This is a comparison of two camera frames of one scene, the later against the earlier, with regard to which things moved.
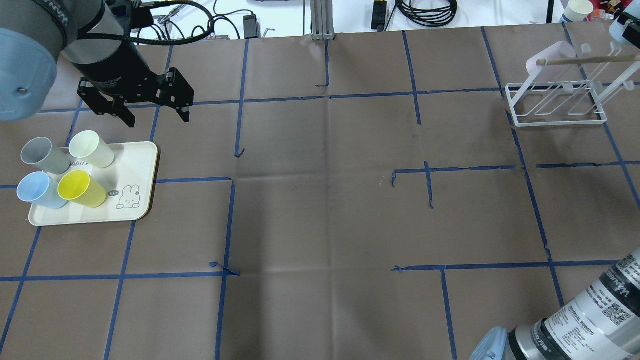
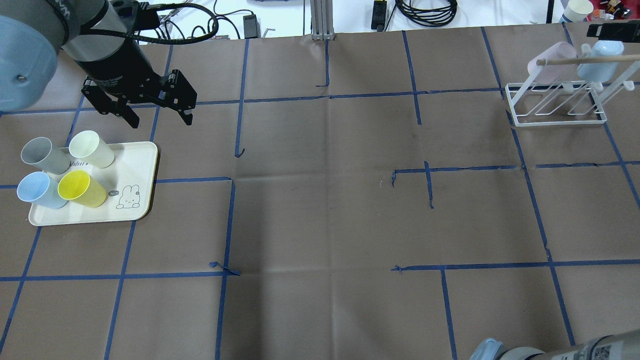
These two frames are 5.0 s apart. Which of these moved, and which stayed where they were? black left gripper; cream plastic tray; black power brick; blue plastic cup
Moved: blue plastic cup
Stayed: black left gripper; cream plastic tray; black power brick
